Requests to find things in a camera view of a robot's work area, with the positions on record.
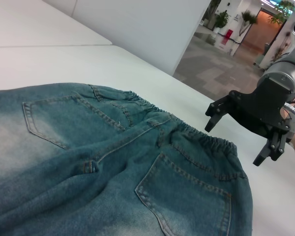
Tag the orange wooden door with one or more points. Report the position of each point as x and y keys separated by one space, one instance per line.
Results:
x=263 y=32

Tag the high leafy green plant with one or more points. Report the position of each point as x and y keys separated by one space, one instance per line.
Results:
x=281 y=12

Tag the red standing sign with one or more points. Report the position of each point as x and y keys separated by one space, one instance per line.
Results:
x=228 y=37

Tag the blue denim shorts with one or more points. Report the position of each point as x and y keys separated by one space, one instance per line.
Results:
x=113 y=172

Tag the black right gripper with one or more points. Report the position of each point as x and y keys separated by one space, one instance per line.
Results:
x=263 y=110

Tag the bushy plant in white pot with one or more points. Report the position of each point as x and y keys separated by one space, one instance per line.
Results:
x=222 y=19

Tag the tall thin tree plant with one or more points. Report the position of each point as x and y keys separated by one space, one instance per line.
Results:
x=247 y=18

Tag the potted plants by pillar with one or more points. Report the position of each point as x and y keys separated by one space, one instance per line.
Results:
x=280 y=49

